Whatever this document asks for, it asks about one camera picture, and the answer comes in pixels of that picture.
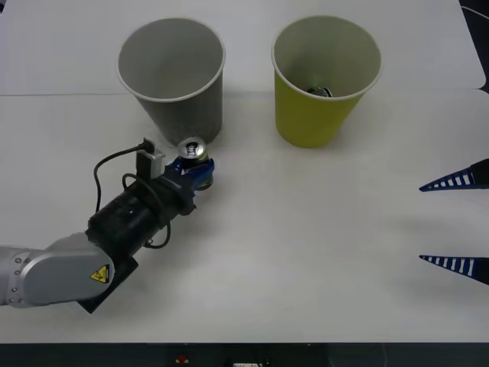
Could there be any silver-topped blue drink can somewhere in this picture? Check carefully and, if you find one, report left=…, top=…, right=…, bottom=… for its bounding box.
left=177, top=136, right=214, bottom=191

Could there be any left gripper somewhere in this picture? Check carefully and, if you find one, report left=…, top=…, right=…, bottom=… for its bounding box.
left=157, top=155, right=216, bottom=223

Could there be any white cable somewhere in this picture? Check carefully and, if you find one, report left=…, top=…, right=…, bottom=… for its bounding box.
left=460, top=5, right=489, bottom=19

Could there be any yellow-green plastic bin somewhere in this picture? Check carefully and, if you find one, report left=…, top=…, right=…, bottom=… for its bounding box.
left=270, top=15, right=383, bottom=149

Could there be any grey plastic bin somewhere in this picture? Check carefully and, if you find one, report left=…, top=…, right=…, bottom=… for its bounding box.
left=116, top=17, right=227, bottom=145

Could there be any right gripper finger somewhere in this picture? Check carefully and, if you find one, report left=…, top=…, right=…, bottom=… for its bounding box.
left=419, top=158, right=489, bottom=193
left=419, top=255, right=489, bottom=286

